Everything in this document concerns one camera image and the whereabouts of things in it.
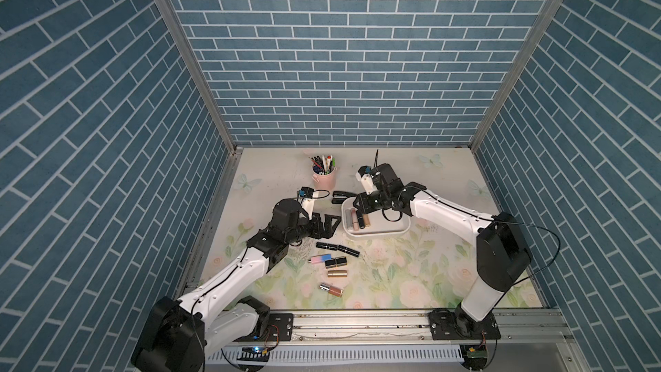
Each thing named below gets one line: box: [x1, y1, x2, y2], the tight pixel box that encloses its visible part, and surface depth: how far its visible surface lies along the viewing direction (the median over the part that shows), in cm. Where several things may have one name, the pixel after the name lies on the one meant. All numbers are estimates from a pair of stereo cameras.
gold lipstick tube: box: [327, 270, 348, 278], surface depth 84 cm
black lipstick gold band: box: [337, 244, 361, 258], surface depth 90 cm
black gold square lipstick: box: [324, 256, 347, 269], surface depth 86 cm
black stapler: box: [331, 191, 358, 205], surface depth 104 cm
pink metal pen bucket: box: [311, 162, 337, 192], surface depth 101 cm
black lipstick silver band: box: [356, 210, 366, 230], surface depth 98 cm
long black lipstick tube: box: [315, 241, 338, 251], surface depth 90 cm
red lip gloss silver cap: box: [319, 284, 344, 298], surface depth 81 cm
